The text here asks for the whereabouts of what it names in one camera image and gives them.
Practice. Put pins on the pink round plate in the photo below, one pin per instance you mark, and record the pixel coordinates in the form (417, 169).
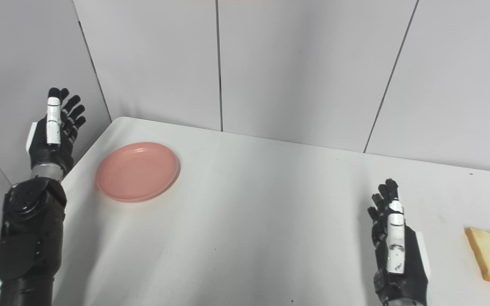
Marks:
(136, 172)

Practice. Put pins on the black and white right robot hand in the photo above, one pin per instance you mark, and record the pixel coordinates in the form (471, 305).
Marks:
(413, 276)

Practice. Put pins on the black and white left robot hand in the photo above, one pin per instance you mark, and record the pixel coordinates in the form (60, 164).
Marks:
(41, 148)

